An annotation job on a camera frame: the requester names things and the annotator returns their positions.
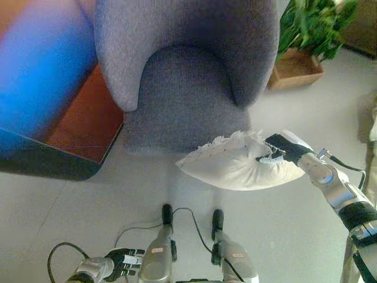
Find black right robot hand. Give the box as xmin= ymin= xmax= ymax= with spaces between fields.
xmin=255 ymin=129 xmax=315 ymax=166

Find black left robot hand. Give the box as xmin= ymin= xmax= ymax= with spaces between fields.
xmin=104 ymin=247 xmax=145 ymax=282

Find white fringed throw pillow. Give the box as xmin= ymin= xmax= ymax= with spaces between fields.
xmin=176 ymin=129 xmax=307 ymax=192

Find silver left robot leg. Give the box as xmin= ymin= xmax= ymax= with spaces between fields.
xmin=138 ymin=223 xmax=178 ymax=283

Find silver robot leg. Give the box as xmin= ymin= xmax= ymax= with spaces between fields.
xmin=138 ymin=223 xmax=178 ymax=283
xmin=211 ymin=232 xmax=260 ymax=283

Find black left robot foot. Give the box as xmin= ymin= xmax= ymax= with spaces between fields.
xmin=161 ymin=203 xmax=174 ymax=228

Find black robot foot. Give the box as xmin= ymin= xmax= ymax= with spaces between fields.
xmin=211 ymin=209 xmax=224 ymax=241
xmin=161 ymin=203 xmax=174 ymax=228

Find wooden planter tray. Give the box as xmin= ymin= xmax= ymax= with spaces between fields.
xmin=266 ymin=47 xmax=325 ymax=91

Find robot legs and feet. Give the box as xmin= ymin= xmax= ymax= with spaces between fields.
xmin=114 ymin=207 xmax=245 ymax=282

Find black right robot foot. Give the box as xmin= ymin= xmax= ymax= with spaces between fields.
xmin=211 ymin=209 xmax=224 ymax=241

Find grey fabric tub armchair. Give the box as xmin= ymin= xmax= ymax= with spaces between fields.
xmin=93 ymin=0 xmax=280 ymax=154

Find silver right robot leg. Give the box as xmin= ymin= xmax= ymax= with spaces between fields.
xmin=211 ymin=232 xmax=260 ymax=283

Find green leafy potted plant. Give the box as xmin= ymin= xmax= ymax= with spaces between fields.
xmin=276 ymin=0 xmax=359 ymax=62

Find brown desk with dark edge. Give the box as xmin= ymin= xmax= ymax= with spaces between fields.
xmin=0 ymin=58 xmax=124 ymax=181

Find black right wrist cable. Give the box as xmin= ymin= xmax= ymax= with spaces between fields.
xmin=316 ymin=149 xmax=368 ymax=191

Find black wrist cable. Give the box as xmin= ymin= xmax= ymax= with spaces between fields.
xmin=48 ymin=242 xmax=91 ymax=283
xmin=316 ymin=149 xmax=368 ymax=191

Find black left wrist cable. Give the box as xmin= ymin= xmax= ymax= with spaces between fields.
xmin=48 ymin=242 xmax=91 ymax=283

